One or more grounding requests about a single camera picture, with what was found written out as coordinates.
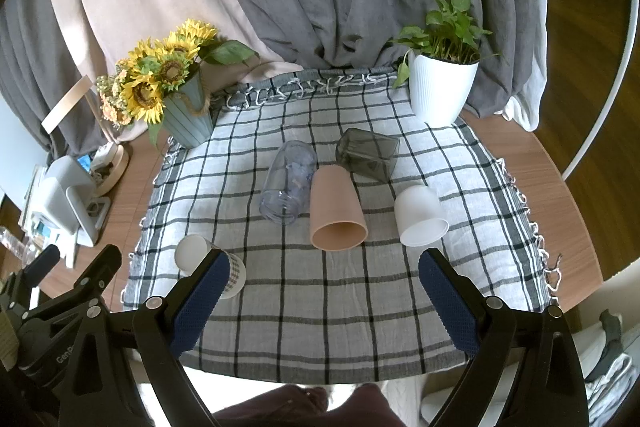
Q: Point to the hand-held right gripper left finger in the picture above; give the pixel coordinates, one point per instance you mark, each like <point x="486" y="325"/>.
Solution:
<point x="197" y="307"/>

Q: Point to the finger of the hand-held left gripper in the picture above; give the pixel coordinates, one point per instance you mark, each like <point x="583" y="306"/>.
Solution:
<point x="42" y="263"/>
<point x="102" y="263"/>

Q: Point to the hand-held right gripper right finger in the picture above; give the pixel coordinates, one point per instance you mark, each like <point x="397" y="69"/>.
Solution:
<point x="447" y="307"/>

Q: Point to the plaid print paper cup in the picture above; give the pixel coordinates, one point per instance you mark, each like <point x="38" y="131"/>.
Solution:
<point x="192" y="252"/>

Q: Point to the white plastic cup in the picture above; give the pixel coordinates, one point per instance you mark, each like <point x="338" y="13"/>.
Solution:
<point x="417" y="212"/>

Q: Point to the tan plastic cup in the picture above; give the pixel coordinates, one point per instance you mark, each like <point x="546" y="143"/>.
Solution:
<point x="335" y="207"/>

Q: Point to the clear plastic cup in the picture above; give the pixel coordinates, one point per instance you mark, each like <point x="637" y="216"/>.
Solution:
<point x="287" y="182"/>

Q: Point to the dark grey glass cup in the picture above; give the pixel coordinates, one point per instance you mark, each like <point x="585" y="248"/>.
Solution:
<point x="367" y="152"/>

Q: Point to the clear plastic bottle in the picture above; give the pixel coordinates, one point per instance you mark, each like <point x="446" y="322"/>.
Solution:
<point x="15" y="242"/>

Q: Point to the white desktop device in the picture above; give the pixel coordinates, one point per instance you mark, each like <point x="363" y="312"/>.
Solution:
<point x="62" y="192"/>

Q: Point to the wooden desk lamp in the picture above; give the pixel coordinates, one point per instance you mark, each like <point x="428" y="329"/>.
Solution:
<point x="116" y="164"/>

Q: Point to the grey checked tablecloth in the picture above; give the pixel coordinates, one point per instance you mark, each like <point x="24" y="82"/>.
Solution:
<point x="325" y="307"/>

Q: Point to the peach artificial flowers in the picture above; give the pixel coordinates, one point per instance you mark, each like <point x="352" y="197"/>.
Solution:
<point x="112" y="107"/>

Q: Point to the teal ribbed flower pot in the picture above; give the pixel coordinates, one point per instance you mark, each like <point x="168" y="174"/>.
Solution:
<point x="187" y="117"/>

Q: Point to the pile of clothes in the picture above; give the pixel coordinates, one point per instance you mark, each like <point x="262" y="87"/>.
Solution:
<point x="612" y="372"/>

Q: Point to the artificial sunflowers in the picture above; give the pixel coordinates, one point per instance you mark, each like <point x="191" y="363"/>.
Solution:
<point x="150" y="77"/>

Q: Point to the narrow grey curtain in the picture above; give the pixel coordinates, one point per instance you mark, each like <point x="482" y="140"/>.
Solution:
<point x="25" y="57"/>

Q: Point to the white ribbed plant pot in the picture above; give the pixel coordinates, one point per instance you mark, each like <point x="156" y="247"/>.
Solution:
<point x="440" y="92"/>

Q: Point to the white curved tube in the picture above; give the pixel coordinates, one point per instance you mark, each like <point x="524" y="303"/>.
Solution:
<point x="600" y="107"/>

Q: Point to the green pothos plant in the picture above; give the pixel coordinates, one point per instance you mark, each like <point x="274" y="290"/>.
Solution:
<point x="447" y="32"/>

